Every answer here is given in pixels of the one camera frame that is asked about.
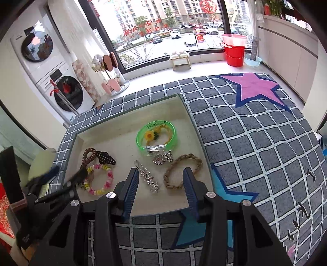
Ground white washing machine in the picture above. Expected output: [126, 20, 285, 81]
[36, 63, 96, 121]

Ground wooden stool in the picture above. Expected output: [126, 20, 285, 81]
[170, 55, 192, 71]

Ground brown spiral hair tie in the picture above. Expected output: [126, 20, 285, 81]
[80, 147, 97, 172]

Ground green translucent bangle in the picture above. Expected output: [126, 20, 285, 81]
[136, 120, 178, 156]

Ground red mop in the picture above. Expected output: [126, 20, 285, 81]
[49, 79, 79, 115]

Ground pink slippers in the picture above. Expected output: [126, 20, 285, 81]
[101, 78, 122, 94]

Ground black hair clip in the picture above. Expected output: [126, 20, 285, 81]
[94, 151, 116, 165]

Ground green jewelry tray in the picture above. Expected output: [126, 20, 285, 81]
[60, 93, 215, 218]

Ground pink basin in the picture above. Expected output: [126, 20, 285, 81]
[220, 33, 248, 46]

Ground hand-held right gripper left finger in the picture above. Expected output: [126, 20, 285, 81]
[28, 167, 140, 266]

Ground white stacked dryer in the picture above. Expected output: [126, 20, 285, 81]
[10, 18, 69, 85]

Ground silver rhinestone brooch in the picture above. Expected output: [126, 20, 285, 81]
[160, 150, 175, 162]

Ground silver rhinestone hair clip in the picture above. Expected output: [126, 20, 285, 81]
[134, 160, 161, 193]

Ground red bucket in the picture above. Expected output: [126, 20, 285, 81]
[221, 42, 246, 67]

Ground green potted plant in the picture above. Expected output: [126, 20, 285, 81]
[266, 0, 285, 16]

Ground light blue basin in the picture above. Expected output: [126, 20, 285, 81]
[244, 55, 263, 67]

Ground brown braided bracelet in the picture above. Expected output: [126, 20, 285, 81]
[163, 153, 203, 190]

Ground black window frame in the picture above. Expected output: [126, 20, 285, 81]
[78, 0, 256, 71]

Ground checkered folded board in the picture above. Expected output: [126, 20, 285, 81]
[72, 59, 101, 103]

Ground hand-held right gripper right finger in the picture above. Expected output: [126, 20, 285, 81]
[183, 167, 294, 266]

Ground brown slippers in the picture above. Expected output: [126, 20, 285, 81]
[103, 52, 118, 71]

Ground pink yellow bead bracelet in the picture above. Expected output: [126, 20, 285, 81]
[85, 164, 114, 196]

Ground yellow flower hair tie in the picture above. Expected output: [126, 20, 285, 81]
[143, 124, 173, 144]

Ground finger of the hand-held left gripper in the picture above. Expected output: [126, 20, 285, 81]
[27, 166, 61, 191]
[38, 169, 88, 204]

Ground gold wire shoe rack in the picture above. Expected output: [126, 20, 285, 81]
[92, 52, 129, 96]

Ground red window paper decoration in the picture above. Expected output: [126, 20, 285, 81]
[199, 0, 217, 13]

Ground grey checked blanket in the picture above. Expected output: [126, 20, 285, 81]
[48, 73, 327, 266]

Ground white cabinet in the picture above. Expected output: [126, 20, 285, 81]
[257, 14, 320, 103]

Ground red patterned cloth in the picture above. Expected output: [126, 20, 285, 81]
[0, 183, 16, 247]

